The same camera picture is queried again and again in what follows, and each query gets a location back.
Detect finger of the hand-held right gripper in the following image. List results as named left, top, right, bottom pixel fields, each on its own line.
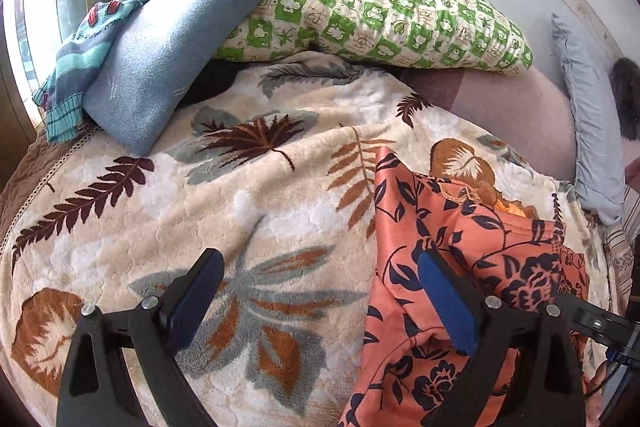
left=560, top=294, right=640, bottom=348
left=602, top=344, right=640, bottom=375

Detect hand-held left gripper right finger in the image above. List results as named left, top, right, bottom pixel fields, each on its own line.
left=417, top=248, right=586, bottom=427

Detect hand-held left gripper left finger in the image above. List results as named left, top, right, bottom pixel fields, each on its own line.
left=56, top=248, right=225, bottom=427

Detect orange floral garment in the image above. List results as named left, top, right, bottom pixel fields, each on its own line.
left=337, top=147, right=591, bottom=427

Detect striped floral bedding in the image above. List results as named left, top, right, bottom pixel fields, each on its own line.
left=600, top=184, right=640, bottom=308

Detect leaf-print fleece blanket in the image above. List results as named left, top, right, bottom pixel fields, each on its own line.
left=10, top=57, right=616, bottom=427

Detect mauve quilted bed sheet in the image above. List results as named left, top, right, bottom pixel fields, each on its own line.
left=400, top=67, right=578, bottom=180

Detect light blue pillow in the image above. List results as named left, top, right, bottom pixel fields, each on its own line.
left=550, top=13, right=628, bottom=225

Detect brown quilted bed cover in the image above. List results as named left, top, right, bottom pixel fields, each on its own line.
left=0, top=127, right=96, bottom=258

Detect dark cloth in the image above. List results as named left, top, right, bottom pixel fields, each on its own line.
left=182, top=59, right=243, bottom=108

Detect dark fur item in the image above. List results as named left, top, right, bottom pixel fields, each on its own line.
left=610, top=57, right=640, bottom=138

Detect blue towel pillow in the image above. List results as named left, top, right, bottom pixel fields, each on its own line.
left=82, top=0, right=301, bottom=156

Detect teal striped knit sweater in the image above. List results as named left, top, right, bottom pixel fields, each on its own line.
left=32, top=0, right=162, bottom=144

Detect green checked pillow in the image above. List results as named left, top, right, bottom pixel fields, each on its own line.
left=210, top=0, right=533, bottom=72

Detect thin black cable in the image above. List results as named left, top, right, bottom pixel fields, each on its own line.
left=597, top=362, right=636, bottom=427

